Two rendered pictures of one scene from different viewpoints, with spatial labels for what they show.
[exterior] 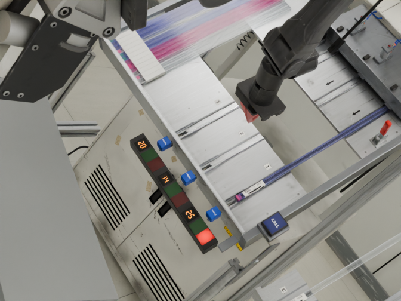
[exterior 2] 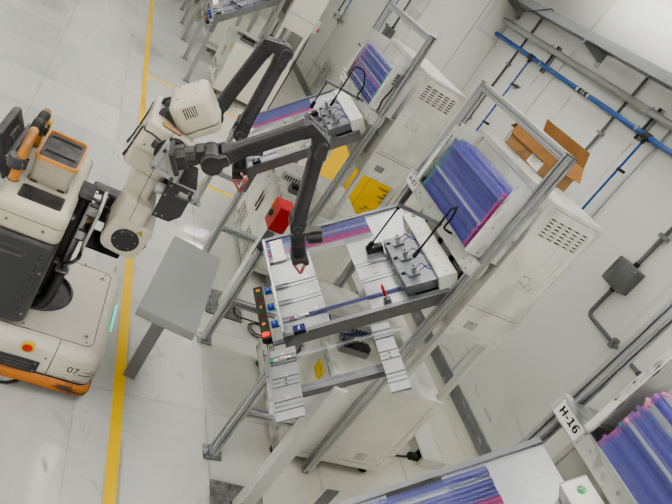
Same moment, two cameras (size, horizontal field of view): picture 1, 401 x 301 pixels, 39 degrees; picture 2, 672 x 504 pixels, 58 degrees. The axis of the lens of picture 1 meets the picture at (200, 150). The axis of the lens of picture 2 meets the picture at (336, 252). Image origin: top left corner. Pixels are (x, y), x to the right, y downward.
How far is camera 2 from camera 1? 165 cm
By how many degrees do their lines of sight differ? 33
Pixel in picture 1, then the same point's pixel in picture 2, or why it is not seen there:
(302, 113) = (490, 371)
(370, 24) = (409, 242)
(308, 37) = (295, 213)
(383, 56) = (404, 257)
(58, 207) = (190, 295)
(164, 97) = (280, 270)
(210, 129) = (295, 287)
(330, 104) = (369, 283)
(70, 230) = (189, 304)
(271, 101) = (300, 256)
